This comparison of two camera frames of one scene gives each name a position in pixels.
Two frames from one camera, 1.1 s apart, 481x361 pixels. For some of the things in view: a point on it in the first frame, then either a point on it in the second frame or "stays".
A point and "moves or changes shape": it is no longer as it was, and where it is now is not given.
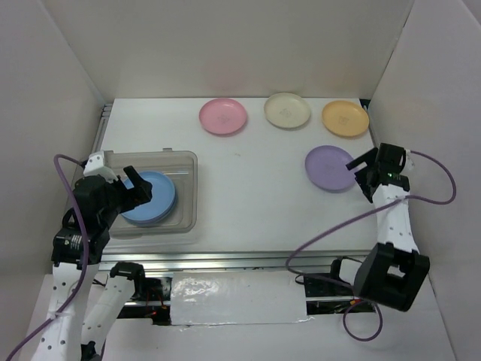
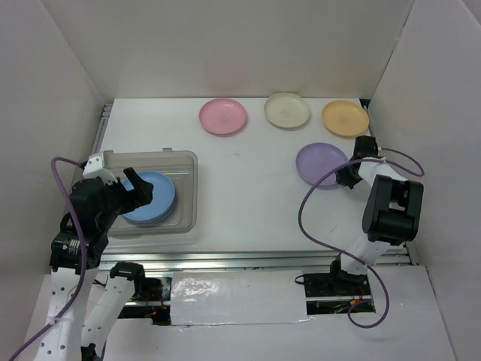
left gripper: x=142 y=189 stays
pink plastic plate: x=222 y=116 stays
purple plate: x=326 y=170 moves or changes shape
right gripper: x=369 y=158 -> x=343 y=179
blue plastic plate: x=163 y=198 stays
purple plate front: x=155 y=211 stays
